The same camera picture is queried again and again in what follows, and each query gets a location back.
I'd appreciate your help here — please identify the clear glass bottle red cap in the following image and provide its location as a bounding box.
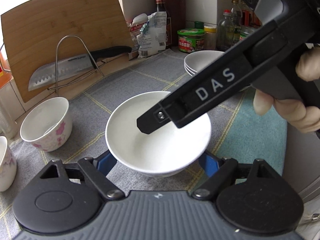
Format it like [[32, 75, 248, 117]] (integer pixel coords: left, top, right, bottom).
[[216, 9, 234, 51]]

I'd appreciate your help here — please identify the metal wire rack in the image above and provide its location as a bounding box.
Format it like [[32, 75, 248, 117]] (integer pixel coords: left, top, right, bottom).
[[47, 35, 106, 98]]

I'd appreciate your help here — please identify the orange oil jug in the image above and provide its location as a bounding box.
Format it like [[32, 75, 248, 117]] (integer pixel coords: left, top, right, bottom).
[[0, 44, 12, 88]]

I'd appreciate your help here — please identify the green lid sauce jar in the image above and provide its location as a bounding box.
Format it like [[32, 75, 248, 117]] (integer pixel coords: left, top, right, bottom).
[[177, 28, 205, 54]]

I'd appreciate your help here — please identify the yellow lid spice jar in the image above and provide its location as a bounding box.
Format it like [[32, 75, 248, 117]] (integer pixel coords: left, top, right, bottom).
[[204, 25, 216, 50]]

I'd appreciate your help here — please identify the pink flower cup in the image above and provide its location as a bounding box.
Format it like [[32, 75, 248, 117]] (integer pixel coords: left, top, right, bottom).
[[0, 136, 17, 192], [20, 97, 73, 152]]

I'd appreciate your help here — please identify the white bowl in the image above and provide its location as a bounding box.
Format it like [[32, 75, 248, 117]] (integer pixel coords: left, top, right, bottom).
[[105, 91, 212, 177]]

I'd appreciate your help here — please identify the bamboo cutting board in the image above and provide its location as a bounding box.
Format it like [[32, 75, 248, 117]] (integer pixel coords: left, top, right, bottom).
[[1, 0, 133, 102]]

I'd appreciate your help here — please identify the dark soy sauce bottle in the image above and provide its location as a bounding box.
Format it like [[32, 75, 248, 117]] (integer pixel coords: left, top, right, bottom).
[[156, 0, 172, 50]]

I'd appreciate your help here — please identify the green label glass jar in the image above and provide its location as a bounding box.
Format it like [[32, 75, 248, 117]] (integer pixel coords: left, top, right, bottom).
[[239, 25, 256, 41]]

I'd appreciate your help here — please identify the kitchen knife black handle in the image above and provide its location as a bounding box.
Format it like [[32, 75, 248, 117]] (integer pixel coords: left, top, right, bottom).
[[28, 45, 133, 92]]

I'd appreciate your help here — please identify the grey checked towel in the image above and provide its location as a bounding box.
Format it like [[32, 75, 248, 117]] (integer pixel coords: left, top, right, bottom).
[[1, 50, 287, 239]]

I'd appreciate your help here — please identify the right gloved hand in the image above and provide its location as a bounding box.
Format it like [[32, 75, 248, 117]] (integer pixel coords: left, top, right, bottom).
[[253, 47, 320, 133]]

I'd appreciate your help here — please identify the red white seasoning bag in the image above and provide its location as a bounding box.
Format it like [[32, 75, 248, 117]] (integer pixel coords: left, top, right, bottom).
[[129, 13, 148, 60]]

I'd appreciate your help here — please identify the dark oil bottle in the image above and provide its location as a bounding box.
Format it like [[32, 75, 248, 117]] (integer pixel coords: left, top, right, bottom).
[[231, 0, 242, 44]]

